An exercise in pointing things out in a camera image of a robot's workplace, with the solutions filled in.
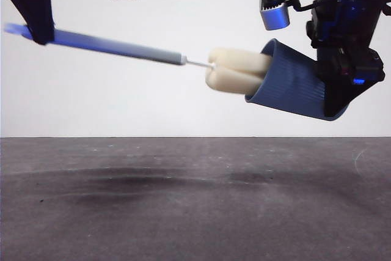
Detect blue ribbed plastic cup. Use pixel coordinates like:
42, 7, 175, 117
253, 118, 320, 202
244, 38, 348, 122

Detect grey-handled sponge cup brush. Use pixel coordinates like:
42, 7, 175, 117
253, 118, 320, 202
3, 22, 273, 95

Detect black camera cable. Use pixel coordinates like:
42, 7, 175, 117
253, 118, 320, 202
288, 0, 320, 13

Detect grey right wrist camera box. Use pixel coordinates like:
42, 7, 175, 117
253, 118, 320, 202
258, 0, 291, 32

